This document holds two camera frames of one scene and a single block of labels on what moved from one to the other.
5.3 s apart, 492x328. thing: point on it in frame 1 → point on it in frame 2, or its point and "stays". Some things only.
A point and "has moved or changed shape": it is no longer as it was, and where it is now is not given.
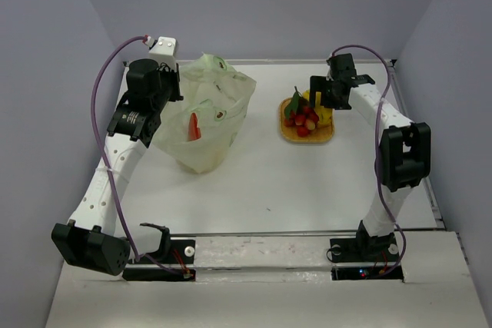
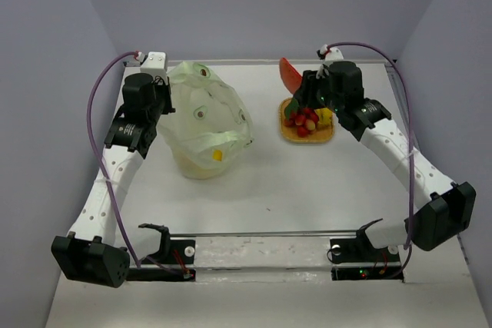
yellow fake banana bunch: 324,114 stays
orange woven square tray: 289,134 stays
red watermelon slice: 194,131 → 291,78
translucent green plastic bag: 197,130 has moved or changed shape
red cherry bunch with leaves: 298,113 stays
